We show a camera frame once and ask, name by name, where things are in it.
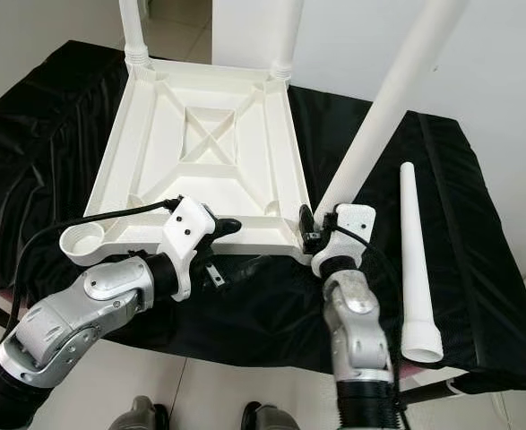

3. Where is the grey left robot foot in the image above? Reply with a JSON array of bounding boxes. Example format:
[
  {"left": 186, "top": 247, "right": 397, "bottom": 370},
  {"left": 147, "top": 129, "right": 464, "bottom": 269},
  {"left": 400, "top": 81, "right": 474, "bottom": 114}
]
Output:
[{"left": 110, "top": 396, "right": 170, "bottom": 430}]

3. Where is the grey robot foot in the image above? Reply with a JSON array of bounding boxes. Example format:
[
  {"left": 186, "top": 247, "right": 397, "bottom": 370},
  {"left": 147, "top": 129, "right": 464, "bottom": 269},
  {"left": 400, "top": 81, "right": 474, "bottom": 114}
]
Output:
[
  {"left": 240, "top": 401, "right": 305, "bottom": 430},
  {"left": 110, "top": 396, "right": 170, "bottom": 430}
]

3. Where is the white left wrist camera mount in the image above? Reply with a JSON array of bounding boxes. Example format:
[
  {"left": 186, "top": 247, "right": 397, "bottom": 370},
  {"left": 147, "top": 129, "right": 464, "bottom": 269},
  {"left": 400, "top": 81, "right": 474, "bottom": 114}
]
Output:
[{"left": 160, "top": 197, "right": 217, "bottom": 301}]

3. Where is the grey right robot foot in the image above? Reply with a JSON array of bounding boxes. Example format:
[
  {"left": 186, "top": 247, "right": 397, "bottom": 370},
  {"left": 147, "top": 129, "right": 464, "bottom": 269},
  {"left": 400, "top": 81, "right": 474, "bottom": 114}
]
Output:
[{"left": 240, "top": 401, "right": 305, "bottom": 430}]

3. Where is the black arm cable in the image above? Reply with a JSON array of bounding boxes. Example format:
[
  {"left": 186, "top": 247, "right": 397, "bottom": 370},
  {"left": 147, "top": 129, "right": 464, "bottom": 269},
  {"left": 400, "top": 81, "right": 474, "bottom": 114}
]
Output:
[
  {"left": 8, "top": 197, "right": 181, "bottom": 332},
  {"left": 330, "top": 224, "right": 409, "bottom": 430}
]

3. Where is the white plastic table leg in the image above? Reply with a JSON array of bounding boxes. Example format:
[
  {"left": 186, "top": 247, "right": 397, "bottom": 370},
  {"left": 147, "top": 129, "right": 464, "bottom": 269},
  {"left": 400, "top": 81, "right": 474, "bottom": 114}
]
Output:
[
  {"left": 267, "top": 0, "right": 304, "bottom": 80},
  {"left": 117, "top": 0, "right": 151, "bottom": 65},
  {"left": 399, "top": 161, "right": 444, "bottom": 364},
  {"left": 312, "top": 0, "right": 470, "bottom": 225}
]

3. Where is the black table cloth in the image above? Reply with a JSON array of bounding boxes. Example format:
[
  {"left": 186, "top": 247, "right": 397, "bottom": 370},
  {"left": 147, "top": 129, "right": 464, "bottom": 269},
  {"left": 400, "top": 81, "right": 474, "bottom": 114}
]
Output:
[{"left": 0, "top": 40, "right": 526, "bottom": 395}]

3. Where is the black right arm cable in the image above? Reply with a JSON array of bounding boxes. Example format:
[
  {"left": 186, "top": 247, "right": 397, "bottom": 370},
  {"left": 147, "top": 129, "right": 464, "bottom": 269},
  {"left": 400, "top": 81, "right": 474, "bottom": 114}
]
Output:
[{"left": 330, "top": 224, "right": 409, "bottom": 430}]

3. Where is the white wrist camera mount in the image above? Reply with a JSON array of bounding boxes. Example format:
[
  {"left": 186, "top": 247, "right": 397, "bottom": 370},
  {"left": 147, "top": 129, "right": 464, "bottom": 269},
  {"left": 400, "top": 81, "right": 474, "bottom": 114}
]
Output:
[
  {"left": 160, "top": 197, "right": 217, "bottom": 301},
  {"left": 310, "top": 204, "right": 377, "bottom": 277}
]

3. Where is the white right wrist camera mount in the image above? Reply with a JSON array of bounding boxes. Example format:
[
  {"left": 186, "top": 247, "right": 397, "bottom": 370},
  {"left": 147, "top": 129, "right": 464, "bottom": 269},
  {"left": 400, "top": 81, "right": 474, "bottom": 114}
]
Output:
[{"left": 310, "top": 204, "right": 377, "bottom": 277}]

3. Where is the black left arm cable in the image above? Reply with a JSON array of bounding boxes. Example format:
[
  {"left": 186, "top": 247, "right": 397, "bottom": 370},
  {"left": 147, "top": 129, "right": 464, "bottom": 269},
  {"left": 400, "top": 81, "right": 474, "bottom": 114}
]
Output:
[{"left": 8, "top": 197, "right": 181, "bottom": 332}]

